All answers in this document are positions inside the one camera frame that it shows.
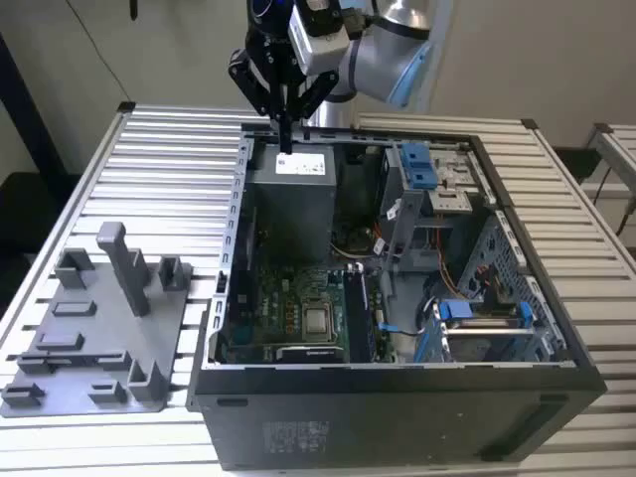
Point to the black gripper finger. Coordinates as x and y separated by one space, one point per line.
251 84
315 97

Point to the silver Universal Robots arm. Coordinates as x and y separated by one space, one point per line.
377 59

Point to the grey power supply unit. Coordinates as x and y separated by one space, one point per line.
293 213

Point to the small blue disk carrier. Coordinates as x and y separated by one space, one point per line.
417 166

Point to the short black rod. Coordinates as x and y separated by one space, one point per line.
133 9

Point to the grey metal disk bay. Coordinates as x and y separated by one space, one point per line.
410 213

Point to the green motherboard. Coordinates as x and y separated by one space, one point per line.
278 303

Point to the silver CPU in socket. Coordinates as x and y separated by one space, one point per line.
318 325

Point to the black graphics card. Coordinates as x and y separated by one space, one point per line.
310 354

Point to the blue disk carrier with disk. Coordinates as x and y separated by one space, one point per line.
477 330

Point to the grey parts rack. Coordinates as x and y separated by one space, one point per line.
114 343

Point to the black open PC case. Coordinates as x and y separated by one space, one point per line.
377 417

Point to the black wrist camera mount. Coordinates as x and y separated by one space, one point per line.
325 12

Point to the black stand frame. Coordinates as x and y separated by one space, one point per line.
30 124

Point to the aluminium side table frame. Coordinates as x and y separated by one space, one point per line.
613 149

